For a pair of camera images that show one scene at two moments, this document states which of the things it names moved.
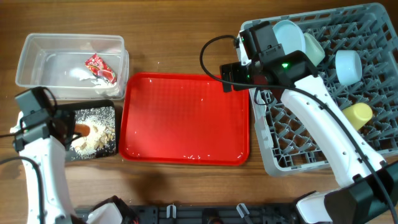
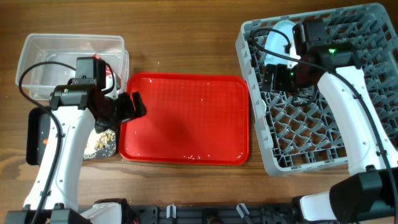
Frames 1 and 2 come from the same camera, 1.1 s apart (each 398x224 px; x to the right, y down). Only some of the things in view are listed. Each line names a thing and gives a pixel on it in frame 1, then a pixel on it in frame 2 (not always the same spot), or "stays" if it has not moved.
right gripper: x=233 y=76 → x=277 y=78
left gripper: x=66 y=128 → x=125 y=107
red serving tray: x=183 y=119 stays
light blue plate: x=290 y=36 stays
